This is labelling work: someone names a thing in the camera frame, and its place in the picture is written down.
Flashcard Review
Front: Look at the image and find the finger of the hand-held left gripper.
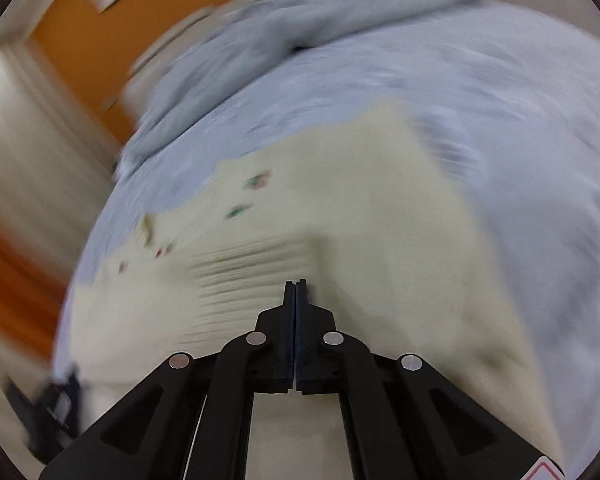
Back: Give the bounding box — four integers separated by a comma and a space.
5, 365, 83, 463

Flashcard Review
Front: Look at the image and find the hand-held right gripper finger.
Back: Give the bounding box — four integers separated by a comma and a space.
296, 279, 566, 480
39, 280, 297, 480

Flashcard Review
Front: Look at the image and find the cream knit sweater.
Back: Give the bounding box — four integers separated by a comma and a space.
52, 97, 566, 480

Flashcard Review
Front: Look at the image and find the butterfly printed bed sheet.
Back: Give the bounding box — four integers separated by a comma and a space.
50, 5, 600, 461

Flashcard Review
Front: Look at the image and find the grey quilt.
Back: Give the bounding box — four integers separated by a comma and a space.
115, 0, 486, 176

